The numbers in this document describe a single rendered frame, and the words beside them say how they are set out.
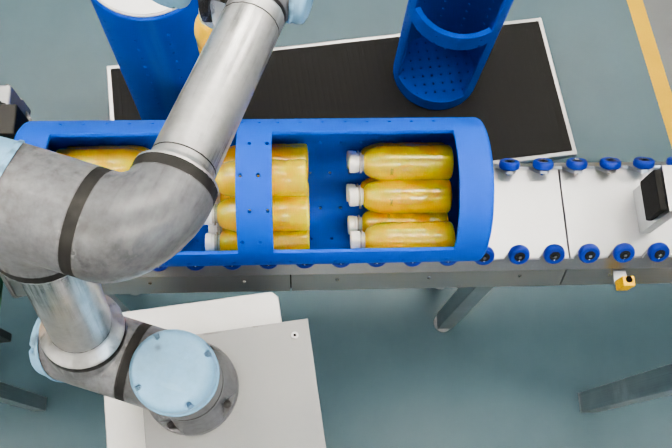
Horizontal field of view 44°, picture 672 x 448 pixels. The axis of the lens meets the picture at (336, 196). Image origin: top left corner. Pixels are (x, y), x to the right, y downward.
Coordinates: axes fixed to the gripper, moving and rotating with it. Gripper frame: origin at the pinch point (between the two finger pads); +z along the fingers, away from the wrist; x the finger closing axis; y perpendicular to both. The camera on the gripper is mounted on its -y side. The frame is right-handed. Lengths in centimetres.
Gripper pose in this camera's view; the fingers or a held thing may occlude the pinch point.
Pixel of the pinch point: (210, 10)
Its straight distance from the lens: 141.8
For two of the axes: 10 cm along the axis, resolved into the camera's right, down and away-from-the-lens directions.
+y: 10.0, 0.4, 0.3
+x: 0.3, -9.5, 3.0
